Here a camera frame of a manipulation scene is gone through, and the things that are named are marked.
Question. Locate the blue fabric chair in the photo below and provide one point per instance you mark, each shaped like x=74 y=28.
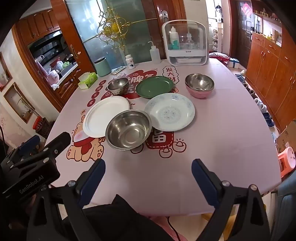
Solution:
x=285 y=213

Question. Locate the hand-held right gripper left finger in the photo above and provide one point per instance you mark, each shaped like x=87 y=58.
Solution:
x=92 y=180

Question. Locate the cardboard box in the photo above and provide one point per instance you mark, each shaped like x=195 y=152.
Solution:
x=288 y=136

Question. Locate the white tray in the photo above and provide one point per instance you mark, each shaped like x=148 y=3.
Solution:
x=186 y=60

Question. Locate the clear plastic bottle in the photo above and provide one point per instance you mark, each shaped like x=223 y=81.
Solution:
x=189 y=41

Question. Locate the white plate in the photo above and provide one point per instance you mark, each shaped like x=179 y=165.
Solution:
x=101 y=115

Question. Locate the blue floral plate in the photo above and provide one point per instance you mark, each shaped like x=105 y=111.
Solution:
x=171 y=113

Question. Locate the small stainless steel bowl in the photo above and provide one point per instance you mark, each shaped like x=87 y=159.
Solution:
x=118 y=84

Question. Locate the dark wooden entrance door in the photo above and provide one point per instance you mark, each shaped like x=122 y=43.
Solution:
x=242 y=41

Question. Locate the green tissue box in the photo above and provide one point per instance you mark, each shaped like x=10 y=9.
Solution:
x=87 y=80

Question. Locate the teal canister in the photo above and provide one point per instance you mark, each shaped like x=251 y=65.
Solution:
x=103 y=67

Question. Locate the pink steel-lined bowl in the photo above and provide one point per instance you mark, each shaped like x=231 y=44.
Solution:
x=198 y=83

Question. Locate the wooden floor cabinet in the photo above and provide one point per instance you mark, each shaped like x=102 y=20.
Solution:
x=268 y=69

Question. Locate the large wall niche frame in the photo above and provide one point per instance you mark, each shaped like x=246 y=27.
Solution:
x=17 y=102

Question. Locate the red plastic crate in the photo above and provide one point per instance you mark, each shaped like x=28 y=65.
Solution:
x=38 y=122

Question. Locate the small wall niche frame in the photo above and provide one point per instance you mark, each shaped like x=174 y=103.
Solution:
x=4 y=71

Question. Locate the white pill bottle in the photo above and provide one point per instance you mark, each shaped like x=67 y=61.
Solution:
x=130 y=62

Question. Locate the coral pink garment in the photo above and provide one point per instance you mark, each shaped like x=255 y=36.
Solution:
x=161 y=223

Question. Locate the gold door ornament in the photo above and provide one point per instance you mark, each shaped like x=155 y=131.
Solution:
x=114 y=27

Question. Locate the blue and white gift box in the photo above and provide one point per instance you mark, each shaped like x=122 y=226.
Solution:
x=233 y=63

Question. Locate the teal label plastic bottle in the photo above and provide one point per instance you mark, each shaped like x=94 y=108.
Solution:
x=174 y=38

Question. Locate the white countertop dish cabinet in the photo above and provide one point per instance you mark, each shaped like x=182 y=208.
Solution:
x=205 y=41

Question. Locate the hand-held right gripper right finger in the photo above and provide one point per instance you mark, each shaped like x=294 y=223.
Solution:
x=203 y=183

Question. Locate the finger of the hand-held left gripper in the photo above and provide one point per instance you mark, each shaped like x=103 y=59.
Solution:
x=59 y=140
x=30 y=142

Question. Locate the white squeeze bottle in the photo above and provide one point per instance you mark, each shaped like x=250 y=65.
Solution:
x=155 y=54

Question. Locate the green plate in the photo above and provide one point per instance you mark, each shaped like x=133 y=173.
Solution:
x=153 y=87

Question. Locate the wooden kitchen wall cabinet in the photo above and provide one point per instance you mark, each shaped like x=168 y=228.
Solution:
x=39 y=23

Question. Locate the small patterned tray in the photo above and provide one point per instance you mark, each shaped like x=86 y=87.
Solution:
x=118 y=70

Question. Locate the pink rice cooker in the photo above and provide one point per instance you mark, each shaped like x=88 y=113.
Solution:
x=53 y=76

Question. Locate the black garment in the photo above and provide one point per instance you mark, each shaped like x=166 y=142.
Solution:
x=120 y=222

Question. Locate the pink plastic stool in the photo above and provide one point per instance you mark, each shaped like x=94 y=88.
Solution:
x=286 y=162

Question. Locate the frosted glass door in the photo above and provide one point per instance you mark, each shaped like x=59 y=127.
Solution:
x=136 y=48

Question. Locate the row of shoes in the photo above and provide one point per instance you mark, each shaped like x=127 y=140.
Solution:
x=261 y=106

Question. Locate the large stainless steel bowl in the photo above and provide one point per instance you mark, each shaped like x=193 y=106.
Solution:
x=128 y=132

